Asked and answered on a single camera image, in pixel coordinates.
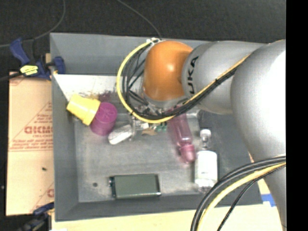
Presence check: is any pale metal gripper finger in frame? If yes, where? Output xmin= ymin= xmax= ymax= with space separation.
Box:
xmin=138 ymin=120 xmax=146 ymax=139
xmin=130 ymin=118 xmax=138 ymax=142

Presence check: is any white oval object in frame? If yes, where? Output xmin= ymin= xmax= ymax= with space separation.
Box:
xmin=107 ymin=125 xmax=133 ymax=145

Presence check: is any grey metal bin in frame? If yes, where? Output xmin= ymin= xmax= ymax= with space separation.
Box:
xmin=49 ymin=32 xmax=263 ymax=221

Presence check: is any purple plastic cup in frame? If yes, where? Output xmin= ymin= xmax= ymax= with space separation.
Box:
xmin=90 ymin=102 xmax=118 ymax=137

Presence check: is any pink clear plastic bottle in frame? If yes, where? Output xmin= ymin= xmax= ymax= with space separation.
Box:
xmin=168 ymin=113 xmax=197 ymax=164

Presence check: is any yellow plastic cup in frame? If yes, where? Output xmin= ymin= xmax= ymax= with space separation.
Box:
xmin=66 ymin=94 xmax=101 ymax=126

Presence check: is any clear bottle with white label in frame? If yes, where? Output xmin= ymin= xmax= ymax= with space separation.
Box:
xmin=194 ymin=128 xmax=218 ymax=190

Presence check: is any brown cardboard board red print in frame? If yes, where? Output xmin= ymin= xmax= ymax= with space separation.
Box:
xmin=5 ymin=71 xmax=55 ymax=217

